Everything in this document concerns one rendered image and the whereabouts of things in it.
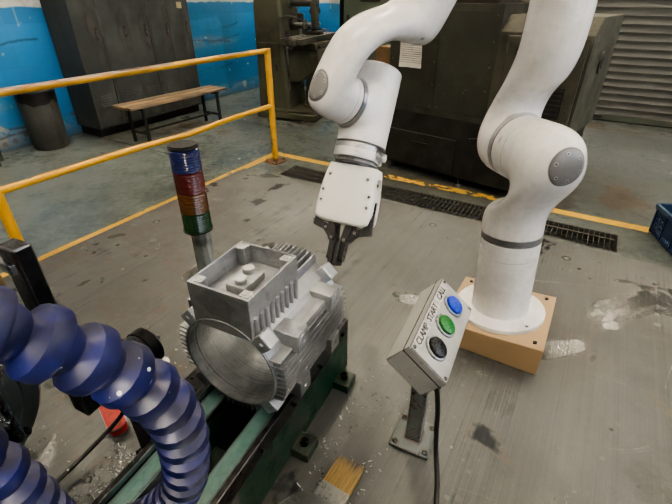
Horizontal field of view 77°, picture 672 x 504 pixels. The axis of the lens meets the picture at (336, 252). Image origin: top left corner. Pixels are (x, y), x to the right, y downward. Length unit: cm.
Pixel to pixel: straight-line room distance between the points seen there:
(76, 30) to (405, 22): 518
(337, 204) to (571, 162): 38
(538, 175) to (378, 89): 30
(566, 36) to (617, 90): 612
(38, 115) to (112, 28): 127
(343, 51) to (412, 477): 67
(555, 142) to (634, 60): 613
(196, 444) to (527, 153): 69
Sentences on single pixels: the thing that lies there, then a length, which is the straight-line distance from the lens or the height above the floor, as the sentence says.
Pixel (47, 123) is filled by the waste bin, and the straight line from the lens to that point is 561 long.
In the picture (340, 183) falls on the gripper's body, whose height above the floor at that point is 120.
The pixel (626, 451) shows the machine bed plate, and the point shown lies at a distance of 95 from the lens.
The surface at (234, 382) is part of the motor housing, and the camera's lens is 72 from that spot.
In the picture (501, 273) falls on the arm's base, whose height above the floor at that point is 98.
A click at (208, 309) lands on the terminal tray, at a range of 60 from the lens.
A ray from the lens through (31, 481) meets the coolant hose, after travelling 23.
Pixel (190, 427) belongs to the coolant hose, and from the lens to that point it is 19.
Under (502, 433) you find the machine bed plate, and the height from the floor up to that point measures 80.
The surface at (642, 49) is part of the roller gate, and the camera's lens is 687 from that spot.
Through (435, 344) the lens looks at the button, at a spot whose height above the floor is 108.
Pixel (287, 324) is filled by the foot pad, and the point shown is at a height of 107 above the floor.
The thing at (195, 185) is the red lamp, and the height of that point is 114.
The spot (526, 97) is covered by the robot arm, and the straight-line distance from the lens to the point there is 89.
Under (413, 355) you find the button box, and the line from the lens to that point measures 57.
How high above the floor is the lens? 147
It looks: 31 degrees down
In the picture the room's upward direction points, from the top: straight up
